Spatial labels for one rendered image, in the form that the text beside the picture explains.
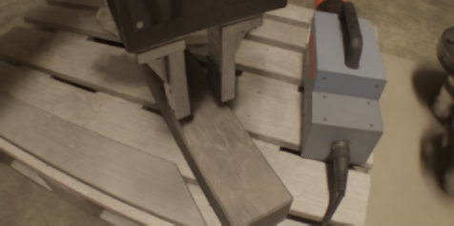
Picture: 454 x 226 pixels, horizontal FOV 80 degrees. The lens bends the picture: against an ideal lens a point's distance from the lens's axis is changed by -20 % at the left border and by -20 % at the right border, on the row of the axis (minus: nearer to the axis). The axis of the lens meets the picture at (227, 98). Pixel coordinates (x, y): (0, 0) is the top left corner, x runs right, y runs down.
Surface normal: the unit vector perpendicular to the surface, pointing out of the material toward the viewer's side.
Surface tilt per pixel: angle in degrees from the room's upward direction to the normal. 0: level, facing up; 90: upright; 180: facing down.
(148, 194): 0
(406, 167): 0
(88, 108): 0
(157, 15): 90
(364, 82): 90
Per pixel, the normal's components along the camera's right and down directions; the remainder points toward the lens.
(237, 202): 0.00, -0.68
